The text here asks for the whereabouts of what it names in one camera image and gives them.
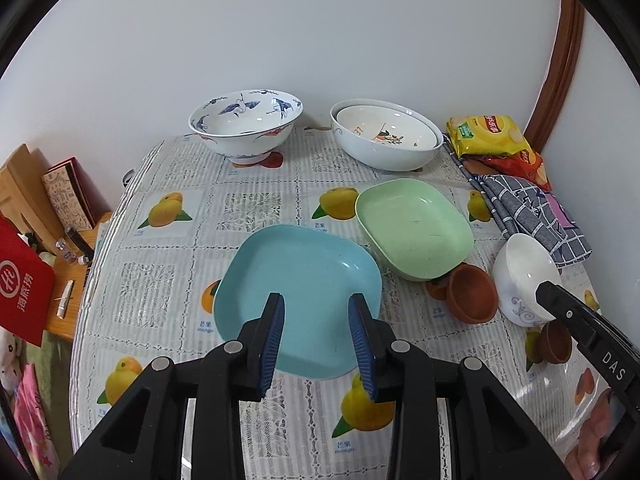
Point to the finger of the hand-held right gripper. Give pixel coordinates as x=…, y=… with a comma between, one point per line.
x=562, y=305

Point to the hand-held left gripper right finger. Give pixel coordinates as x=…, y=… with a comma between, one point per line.
x=361, y=345

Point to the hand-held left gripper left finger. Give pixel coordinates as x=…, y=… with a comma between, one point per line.
x=272, y=340

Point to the terracotta cup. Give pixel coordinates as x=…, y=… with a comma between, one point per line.
x=555, y=342
x=472, y=295
x=436, y=290

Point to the small white bowl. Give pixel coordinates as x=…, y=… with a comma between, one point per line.
x=520, y=275

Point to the light blue plate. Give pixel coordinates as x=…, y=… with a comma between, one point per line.
x=300, y=280

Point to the light green plate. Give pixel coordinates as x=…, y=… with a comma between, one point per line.
x=415, y=225

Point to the person's right hand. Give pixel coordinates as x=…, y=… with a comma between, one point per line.
x=592, y=435

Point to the grey checked cloth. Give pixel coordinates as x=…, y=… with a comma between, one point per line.
x=520, y=205

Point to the mango print tablecloth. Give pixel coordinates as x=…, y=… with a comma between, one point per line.
x=165, y=270

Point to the red chips bag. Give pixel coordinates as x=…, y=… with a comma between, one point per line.
x=532, y=166

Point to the yellow chips bag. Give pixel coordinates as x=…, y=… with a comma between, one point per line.
x=487, y=135

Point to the large white bowl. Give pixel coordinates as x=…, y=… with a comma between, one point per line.
x=380, y=159

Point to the wooden side table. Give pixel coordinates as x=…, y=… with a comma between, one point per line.
x=75, y=280

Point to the blue crane print bowl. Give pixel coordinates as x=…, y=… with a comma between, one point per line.
x=240, y=125

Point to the white bowl orange print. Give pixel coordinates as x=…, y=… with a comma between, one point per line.
x=385, y=125

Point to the patterned book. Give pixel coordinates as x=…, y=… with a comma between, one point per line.
x=67, y=200

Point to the pink floral cloth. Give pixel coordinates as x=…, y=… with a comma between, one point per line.
x=30, y=410

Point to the red paper bag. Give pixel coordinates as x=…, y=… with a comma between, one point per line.
x=22, y=285

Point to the wooden cutting board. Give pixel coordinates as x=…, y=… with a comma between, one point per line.
x=22, y=185

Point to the brown wooden door frame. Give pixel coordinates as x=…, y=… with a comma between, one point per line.
x=560, y=70

